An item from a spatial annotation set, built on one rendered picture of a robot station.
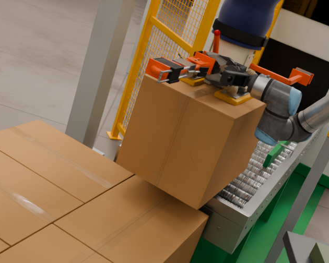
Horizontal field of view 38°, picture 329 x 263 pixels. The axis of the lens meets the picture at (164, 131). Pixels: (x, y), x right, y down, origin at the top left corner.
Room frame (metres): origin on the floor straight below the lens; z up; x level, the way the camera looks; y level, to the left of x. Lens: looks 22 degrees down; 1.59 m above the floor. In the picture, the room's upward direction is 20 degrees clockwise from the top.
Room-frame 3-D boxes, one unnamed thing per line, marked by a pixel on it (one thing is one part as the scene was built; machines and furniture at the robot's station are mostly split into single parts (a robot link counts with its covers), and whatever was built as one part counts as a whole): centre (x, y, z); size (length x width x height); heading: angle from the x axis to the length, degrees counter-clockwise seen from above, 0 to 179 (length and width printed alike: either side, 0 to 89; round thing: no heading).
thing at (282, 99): (1.64, -0.35, 1.20); 0.12 x 0.09 x 0.10; 69
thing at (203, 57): (1.75, -0.06, 1.20); 0.10 x 0.08 x 0.06; 69
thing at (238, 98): (1.95, -0.24, 1.09); 0.34 x 0.10 x 0.05; 159
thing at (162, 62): (1.43, 0.07, 1.21); 0.08 x 0.07 x 0.05; 159
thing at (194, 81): (2.02, -0.06, 1.09); 0.34 x 0.10 x 0.05; 159
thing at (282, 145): (3.29, -0.93, 0.60); 1.60 x 0.11 x 0.09; 159
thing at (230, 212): (1.95, -0.15, 0.58); 0.70 x 0.03 x 0.06; 69
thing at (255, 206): (2.93, -0.86, 0.50); 2.31 x 0.05 x 0.19; 159
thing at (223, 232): (1.95, -0.15, 0.47); 0.70 x 0.03 x 0.15; 69
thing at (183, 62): (1.55, 0.01, 1.20); 0.07 x 0.07 x 0.04; 69
